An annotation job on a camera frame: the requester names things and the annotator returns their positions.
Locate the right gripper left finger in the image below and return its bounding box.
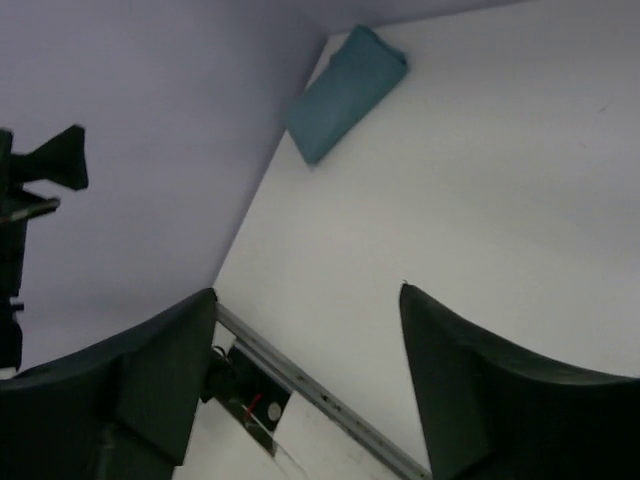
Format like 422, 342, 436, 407
1, 288, 217, 480

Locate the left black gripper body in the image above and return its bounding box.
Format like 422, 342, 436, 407
0, 128, 61, 301

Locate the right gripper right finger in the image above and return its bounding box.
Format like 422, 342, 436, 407
399, 284, 639, 479

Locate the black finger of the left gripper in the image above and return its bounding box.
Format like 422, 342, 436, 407
9, 124, 89, 191

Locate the teal t shirt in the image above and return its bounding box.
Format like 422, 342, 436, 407
285, 25, 409, 165

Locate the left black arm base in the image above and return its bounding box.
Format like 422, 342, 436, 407
200, 346, 292, 453

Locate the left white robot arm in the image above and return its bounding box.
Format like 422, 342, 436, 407
1, 124, 89, 372

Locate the aluminium front rail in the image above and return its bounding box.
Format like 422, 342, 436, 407
218, 305, 432, 480

